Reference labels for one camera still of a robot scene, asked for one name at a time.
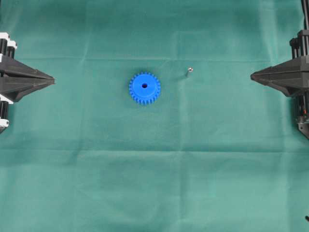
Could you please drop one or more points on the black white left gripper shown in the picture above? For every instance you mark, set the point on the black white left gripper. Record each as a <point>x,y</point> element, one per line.
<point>14,89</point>

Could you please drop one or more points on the green table cloth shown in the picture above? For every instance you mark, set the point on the green table cloth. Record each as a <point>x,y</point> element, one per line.
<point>216,152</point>

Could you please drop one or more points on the blue plastic gear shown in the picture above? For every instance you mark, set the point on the blue plastic gear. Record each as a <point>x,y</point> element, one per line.
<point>144,88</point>

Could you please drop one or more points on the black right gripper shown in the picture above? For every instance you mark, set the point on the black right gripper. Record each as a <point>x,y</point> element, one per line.
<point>300,47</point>

